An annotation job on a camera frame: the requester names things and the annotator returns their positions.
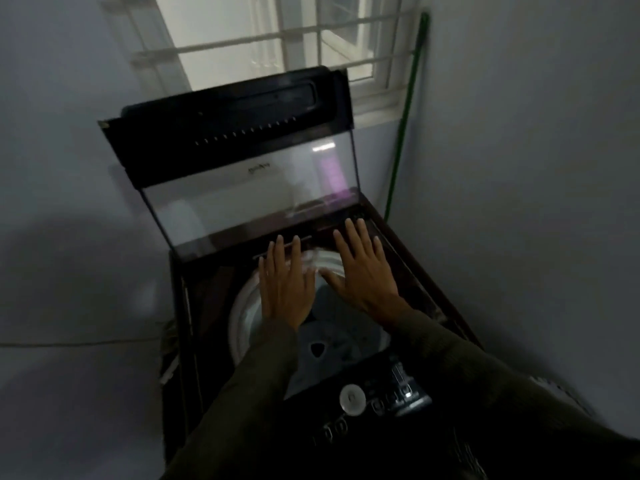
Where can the person's right hand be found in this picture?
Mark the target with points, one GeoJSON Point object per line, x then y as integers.
{"type": "Point", "coordinates": [367, 279]}

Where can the person's left hand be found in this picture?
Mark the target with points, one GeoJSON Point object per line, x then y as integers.
{"type": "Point", "coordinates": [287, 289]}

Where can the dark maroon washing machine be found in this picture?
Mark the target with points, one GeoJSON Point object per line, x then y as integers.
{"type": "Point", "coordinates": [210, 304]}

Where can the glass washing machine lid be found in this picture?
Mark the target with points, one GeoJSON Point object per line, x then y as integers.
{"type": "Point", "coordinates": [240, 119]}

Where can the person's left forearm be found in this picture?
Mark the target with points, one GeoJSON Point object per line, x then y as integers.
{"type": "Point", "coordinates": [245, 409]}

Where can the person's right forearm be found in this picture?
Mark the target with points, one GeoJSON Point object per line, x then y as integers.
{"type": "Point", "coordinates": [490, 394]}

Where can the green pipe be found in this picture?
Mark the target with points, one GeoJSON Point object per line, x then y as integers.
{"type": "Point", "coordinates": [405, 119]}

